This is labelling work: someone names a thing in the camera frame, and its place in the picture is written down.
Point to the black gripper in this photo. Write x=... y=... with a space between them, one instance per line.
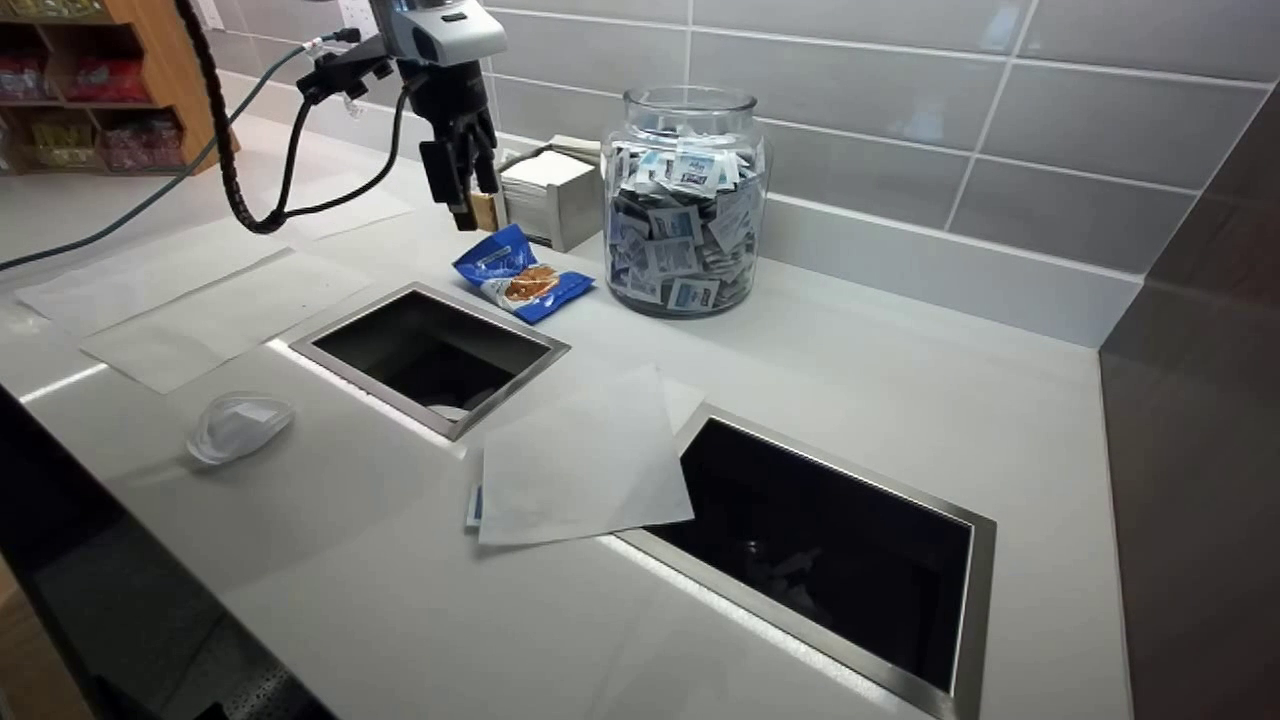
x=449 y=103

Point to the blue and white pretzel packet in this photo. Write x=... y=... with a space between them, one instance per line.
x=521 y=277

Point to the small white box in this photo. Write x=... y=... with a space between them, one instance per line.
x=553 y=201

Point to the steel-framed bin opening with waste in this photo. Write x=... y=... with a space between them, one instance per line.
x=424 y=357

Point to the glass jar of sachets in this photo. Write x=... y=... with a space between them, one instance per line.
x=680 y=212

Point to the white paper sheet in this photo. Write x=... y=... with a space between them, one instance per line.
x=581 y=464

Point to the white plastic lid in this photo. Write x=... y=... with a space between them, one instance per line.
x=236 y=435

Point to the wooden snack shelf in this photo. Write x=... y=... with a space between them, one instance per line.
x=122 y=83

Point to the steel-framed empty bin opening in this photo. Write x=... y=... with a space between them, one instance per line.
x=815 y=544

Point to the dark brown cabinet panel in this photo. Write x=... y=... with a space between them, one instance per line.
x=1203 y=440

